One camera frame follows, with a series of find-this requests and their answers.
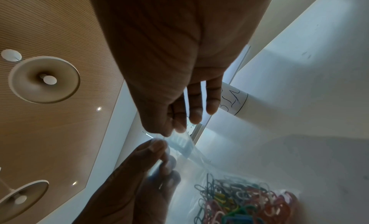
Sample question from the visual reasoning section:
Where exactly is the person's right hand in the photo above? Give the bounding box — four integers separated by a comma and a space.
86, 0, 278, 138

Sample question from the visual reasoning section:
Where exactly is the person's left hand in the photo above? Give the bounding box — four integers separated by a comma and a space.
70, 139, 182, 224

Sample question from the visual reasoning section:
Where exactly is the white paper cup black rim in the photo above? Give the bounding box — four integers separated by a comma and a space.
214, 81, 249, 117

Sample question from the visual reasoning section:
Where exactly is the smooth clear plastic bag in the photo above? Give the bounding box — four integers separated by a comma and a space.
152, 134, 304, 224

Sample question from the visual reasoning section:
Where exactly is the pile of colourful paper clips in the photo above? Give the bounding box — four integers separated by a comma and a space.
193, 172, 302, 224

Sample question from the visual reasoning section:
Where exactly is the round ceiling vent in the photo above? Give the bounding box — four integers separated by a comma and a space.
8, 56, 81, 104

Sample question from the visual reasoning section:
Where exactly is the small white ceiling disc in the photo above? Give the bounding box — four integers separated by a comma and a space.
1, 48, 23, 62

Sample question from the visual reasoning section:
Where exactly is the white table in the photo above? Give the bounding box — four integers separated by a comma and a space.
170, 0, 369, 224

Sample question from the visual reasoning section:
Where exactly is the ring pendant ceiling lamp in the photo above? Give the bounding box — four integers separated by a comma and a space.
0, 167, 50, 224

